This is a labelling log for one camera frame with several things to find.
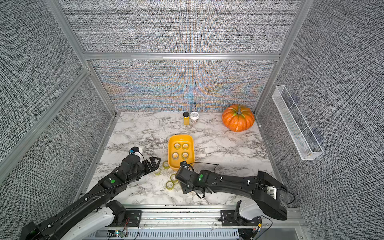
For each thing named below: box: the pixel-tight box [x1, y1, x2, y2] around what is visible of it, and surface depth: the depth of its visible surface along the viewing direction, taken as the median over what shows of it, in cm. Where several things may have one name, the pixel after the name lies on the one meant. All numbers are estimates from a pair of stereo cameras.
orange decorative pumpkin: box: [222, 104, 256, 132], surface depth 103 cm
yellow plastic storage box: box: [168, 134, 195, 171], surface depth 100 cm
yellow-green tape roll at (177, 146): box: [174, 142, 181, 150], surface depth 102 cm
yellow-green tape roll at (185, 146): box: [182, 143, 190, 151], surface depth 102 cm
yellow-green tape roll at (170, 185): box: [165, 181, 175, 191], surface depth 85 cm
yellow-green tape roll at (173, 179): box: [170, 173, 178, 183], surface depth 88 cm
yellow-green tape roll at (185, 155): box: [181, 151, 189, 160], surface depth 97 cm
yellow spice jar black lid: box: [183, 111, 190, 126], surface depth 109 cm
